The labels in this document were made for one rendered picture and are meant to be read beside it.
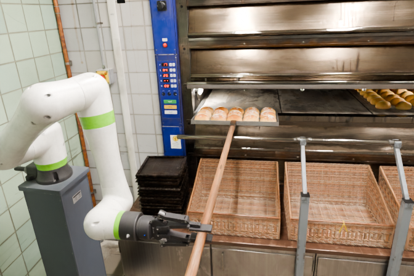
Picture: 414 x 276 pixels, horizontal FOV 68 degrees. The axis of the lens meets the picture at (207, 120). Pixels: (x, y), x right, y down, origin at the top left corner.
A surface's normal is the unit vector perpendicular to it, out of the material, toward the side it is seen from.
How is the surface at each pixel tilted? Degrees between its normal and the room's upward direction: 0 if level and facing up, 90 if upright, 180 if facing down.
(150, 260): 90
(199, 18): 70
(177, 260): 90
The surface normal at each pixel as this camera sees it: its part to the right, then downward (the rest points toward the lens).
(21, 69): 0.99, 0.02
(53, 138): 0.86, 0.12
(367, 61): -0.17, 0.00
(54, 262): -0.23, 0.33
